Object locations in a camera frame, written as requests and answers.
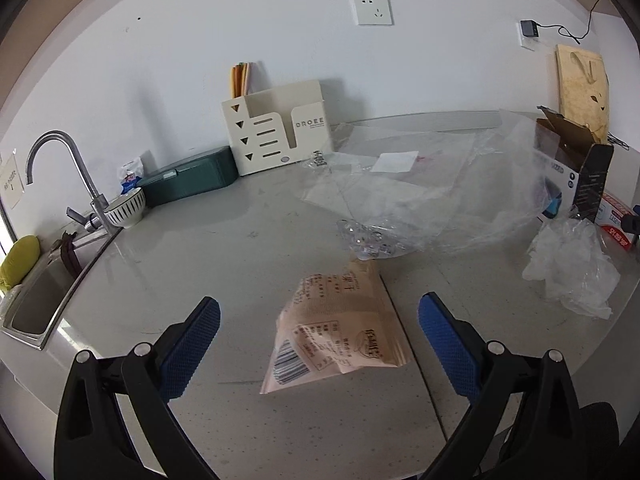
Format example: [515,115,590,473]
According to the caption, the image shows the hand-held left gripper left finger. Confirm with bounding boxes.
[54,296,222,480]

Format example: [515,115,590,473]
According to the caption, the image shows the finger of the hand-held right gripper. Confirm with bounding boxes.
[622,204,640,246]

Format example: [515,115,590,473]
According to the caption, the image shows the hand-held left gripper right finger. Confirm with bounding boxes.
[418,292,582,480]

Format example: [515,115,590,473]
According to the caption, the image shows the translucent white plastic bag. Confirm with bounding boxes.
[522,217,622,321]

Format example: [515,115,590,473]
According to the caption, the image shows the beige printed snack packet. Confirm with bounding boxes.
[260,258,416,395]

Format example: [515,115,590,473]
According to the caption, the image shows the large clear plastic bag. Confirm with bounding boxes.
[300,109,556,256]

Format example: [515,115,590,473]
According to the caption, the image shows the red and white box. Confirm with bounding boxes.
[597,191,638,253]

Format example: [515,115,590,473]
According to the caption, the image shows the open black cardboard box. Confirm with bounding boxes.
[531,106,615,226]

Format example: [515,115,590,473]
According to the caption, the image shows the clear plastic blister tray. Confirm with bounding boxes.
[336,217,401,261]

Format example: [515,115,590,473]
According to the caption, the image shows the brown paper bag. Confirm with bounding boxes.
[555,44,611,143]

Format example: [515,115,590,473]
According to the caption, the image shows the striped white bowl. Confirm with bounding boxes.
[104,187,147,229]

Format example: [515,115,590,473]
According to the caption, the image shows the steel sink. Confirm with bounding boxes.
[0,227,123,351]

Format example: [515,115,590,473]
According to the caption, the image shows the green storage box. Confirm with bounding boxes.
[136,146,239,208]

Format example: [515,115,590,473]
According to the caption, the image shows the small white blue packet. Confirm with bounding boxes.
[118,157,143,196]

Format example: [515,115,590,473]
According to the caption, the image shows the white paper label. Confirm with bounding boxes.
[371,151,420,174]

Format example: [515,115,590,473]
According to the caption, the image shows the yellow sponge cloth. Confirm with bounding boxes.
[0,235,41,293]

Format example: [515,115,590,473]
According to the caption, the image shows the white socket under charger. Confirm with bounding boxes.
[516,21,541,51]

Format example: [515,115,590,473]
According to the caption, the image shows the steel faucet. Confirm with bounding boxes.
[25,130,123,235]

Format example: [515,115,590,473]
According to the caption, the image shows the cream desktop organizer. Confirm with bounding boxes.
[221,79,335,177]

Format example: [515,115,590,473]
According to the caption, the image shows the coloured folders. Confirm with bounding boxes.
[230,61,258,98]

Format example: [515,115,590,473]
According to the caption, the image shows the dark brown strap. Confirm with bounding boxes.
[52,232,83,281]

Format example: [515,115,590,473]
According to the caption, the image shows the black charger cable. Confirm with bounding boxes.
[537,0,608,46]

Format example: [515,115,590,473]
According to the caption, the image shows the white wall notice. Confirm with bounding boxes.
[0,150,25,211]

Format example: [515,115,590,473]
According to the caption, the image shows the white wall socket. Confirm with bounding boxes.
[350,0,394,26]

